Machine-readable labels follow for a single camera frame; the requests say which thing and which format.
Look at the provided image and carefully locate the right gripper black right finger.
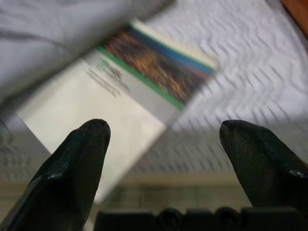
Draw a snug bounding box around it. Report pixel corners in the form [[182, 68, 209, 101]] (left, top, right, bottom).
[[219, 119, 308, 209]]

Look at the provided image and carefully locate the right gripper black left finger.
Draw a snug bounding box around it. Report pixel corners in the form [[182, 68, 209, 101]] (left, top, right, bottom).
[[0, 118, 112, 231]]

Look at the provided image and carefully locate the white booklet with photo strip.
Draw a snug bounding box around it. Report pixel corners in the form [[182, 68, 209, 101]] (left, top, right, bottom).
[[15, 18, 219, 205]]

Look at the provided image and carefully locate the mattress with chevron sheet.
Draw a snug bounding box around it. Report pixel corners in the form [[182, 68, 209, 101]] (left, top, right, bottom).
[[0, 0, 308, 181]]

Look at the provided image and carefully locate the brown wooden board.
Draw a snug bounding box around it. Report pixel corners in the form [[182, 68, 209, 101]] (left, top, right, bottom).
[[281, 0, 308, 39]]

